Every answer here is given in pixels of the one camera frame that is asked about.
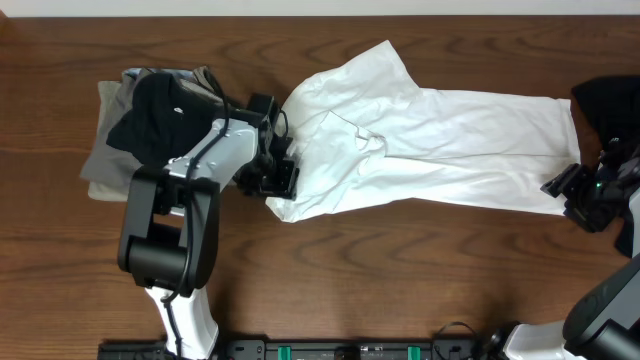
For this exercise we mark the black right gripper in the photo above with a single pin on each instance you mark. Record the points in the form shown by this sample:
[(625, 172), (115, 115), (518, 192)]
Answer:
[(570, 182)]

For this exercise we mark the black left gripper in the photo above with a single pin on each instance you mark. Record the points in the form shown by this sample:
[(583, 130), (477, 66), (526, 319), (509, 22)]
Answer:
[(286, 189)]

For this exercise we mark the white t-shirt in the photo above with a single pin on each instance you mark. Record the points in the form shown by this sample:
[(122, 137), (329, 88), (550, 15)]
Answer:
[(365, 134)]

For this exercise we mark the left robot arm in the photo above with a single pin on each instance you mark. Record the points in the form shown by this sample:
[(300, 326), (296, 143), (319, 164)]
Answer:
[(169, 240)]

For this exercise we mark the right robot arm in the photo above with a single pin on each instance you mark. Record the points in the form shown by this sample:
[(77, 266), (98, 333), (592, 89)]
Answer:
[(604, 323)]

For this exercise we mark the black crumpled garment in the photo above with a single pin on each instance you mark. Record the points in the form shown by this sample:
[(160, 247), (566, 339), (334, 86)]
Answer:
[(611, 106)]

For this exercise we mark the black Nike t-shirt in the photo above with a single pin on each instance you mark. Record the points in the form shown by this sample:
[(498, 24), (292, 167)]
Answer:
[(166, 121)]

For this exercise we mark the beige folded garment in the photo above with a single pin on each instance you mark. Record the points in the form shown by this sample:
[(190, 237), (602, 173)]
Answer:
[(105, 192)]

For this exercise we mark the grey folded garment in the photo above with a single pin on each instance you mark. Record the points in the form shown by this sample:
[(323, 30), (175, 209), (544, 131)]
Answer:
[(107, 165)]

